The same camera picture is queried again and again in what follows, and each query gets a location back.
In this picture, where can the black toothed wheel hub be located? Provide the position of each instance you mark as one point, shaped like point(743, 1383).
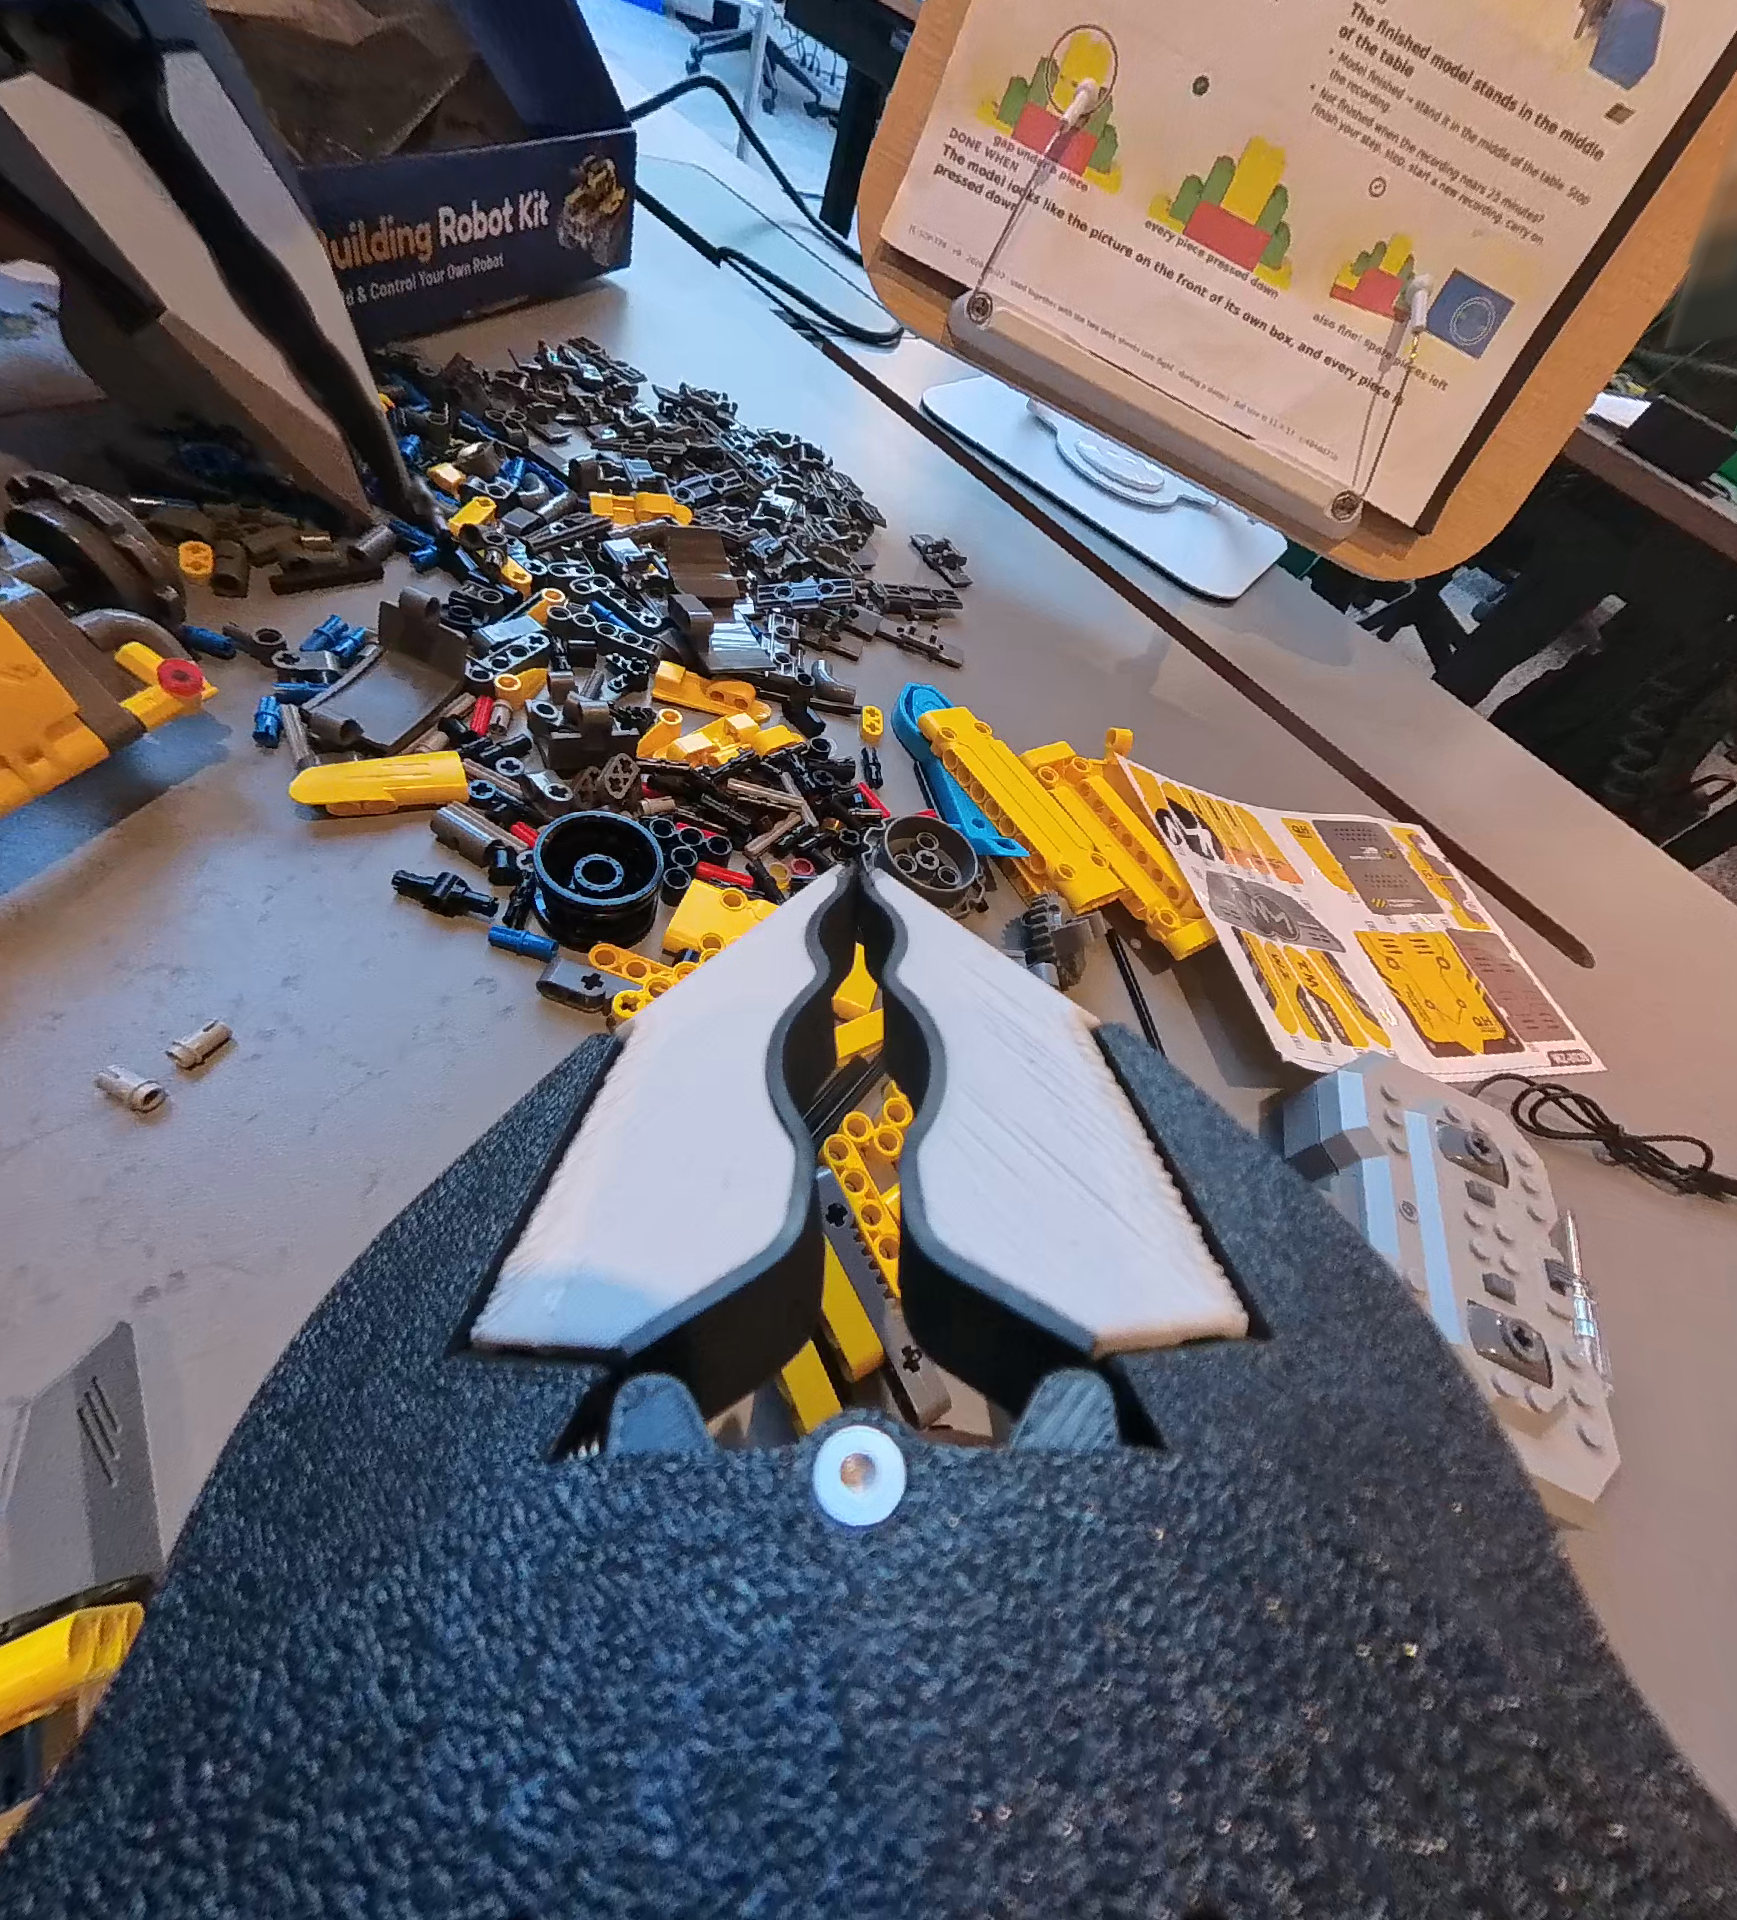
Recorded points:
point(599, 870)

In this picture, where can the small grey pin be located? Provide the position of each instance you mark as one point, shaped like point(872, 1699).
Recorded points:
point(198, 1045)
point(130, 1088)

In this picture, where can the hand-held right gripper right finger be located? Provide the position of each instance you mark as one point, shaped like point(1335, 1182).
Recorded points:
point(1064, 1185)

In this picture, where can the yellow grey sticker sheet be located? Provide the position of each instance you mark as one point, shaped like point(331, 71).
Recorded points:
point(1347, 931)

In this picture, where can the pile of grey bricks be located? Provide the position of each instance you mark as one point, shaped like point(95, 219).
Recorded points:
point(630, 674)

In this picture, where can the pile of grey track links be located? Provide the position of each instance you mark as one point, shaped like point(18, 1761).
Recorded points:
point(720, 451)

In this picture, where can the black pin connector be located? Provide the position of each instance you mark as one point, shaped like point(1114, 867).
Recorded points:
point(446, 893)

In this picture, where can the yellow and black panel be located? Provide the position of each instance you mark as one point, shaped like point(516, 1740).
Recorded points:
point(720, 914)

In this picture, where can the long yellow holed liftarm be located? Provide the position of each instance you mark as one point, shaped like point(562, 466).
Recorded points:
point(644, 969)

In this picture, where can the small black box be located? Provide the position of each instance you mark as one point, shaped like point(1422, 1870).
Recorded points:
point(1677, 438)

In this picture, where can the blue pin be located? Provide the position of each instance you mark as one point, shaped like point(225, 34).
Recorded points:
point(521, 942)

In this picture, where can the grey desk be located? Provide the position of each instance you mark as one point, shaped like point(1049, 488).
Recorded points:
point(208, 1200)

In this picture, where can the yellow curved panel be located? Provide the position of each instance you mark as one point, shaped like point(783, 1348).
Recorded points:
point(381, 783)

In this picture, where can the small dark grey gear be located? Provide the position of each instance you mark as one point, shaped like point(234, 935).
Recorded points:
point(1049, 942)

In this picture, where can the grey gear rack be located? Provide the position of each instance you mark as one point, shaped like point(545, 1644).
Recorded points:
point(869, 1320)
point(570, 983)

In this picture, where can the blue brick separator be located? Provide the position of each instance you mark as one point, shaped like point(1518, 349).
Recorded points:
point(959, 780)

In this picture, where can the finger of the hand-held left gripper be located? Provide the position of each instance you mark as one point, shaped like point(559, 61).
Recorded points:
point(103, 211)
point(282, 241)

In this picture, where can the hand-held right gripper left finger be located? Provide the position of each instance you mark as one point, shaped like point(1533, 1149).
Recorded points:
point(660, 1185)

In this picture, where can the grey and yellow brick assembly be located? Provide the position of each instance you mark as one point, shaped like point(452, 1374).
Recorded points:
point(89, 1470)

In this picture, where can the dark blue cardboard box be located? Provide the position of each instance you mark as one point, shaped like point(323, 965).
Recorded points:
point(510, 224)

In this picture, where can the background grey table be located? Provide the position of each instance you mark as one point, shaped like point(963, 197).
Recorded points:
point(1634, 630)

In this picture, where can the grey remote controller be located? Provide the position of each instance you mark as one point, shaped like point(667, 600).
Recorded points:
point(1407, 1200)

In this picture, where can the stack of yellow holed panels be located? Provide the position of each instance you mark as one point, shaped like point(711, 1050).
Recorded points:
point(1079, 825)

